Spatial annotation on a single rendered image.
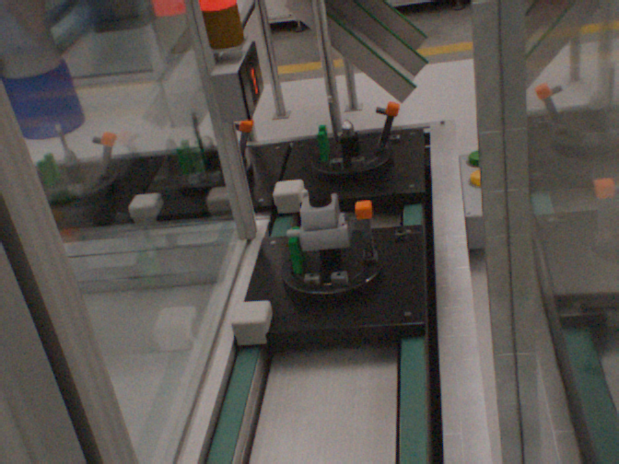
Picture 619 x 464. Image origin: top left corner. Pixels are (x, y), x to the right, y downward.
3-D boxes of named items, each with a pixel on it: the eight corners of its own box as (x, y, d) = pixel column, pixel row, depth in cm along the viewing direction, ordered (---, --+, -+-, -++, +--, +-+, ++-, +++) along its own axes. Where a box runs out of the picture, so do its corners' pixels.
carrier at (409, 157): (425, 138, 154) (418, 72, 148) (426, 203, 133) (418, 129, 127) (293, 152, 158) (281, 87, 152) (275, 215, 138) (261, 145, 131)
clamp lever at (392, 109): (387, 144, 143) (400, 102, 139) (387, 149, 142) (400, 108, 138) (367, 139, 143) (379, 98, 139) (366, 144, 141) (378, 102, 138)
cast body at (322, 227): (352, 230, 114) (344, 184, 111) (350, 248, 111) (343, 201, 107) (291, 236, 116) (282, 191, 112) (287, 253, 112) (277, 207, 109)
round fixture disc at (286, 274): (387, 244, 121) (385, 232, 120) (384, 301, 109) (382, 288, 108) (290, 251, 123) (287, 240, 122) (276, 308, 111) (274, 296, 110)
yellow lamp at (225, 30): (247, 34, 118) (239, -2, 116) (240, 46, 114) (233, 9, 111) (212, 39, 119) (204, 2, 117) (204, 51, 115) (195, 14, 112)
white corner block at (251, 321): (275, 324, 112) (270, 298, 110) (270, 345, 108) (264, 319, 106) (240, 326, 113) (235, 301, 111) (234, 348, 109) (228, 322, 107)
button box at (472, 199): (503, 181, 146) (501, 148, 143) (515, 247, 128) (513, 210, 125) (460, 185, 147) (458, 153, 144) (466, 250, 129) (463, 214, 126)
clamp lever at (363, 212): (377, 249, 114) (370, 199, 110) (377, 257, 113) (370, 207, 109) (350, 250, 115) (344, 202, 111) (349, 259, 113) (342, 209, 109)
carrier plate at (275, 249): (423, 235, 125) (422, 223, 124) (426, 336, 105) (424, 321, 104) (264, 248, 129) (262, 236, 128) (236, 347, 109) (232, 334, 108)
